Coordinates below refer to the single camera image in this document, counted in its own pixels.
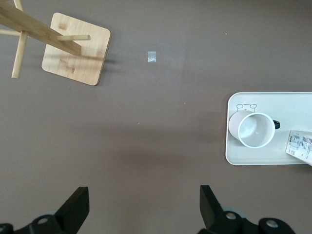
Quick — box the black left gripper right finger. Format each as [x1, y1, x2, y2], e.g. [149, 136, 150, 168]
[198, 185, 247, 234]

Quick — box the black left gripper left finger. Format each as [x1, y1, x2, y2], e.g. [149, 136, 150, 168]
[52, 186, 90, 234]

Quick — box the white smiley mug black handle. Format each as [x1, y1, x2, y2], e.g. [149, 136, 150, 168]
[228, 111, 281, 149]

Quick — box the blue milk carton green cap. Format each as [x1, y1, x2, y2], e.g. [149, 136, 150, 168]
[284, 130, 312, 167]

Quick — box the cream tray with rabbit print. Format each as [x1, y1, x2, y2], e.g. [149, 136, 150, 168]
[224, 92, 312, 166]

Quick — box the wooden mug stand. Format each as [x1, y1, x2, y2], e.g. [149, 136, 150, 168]
[0, 0, 112, 86]

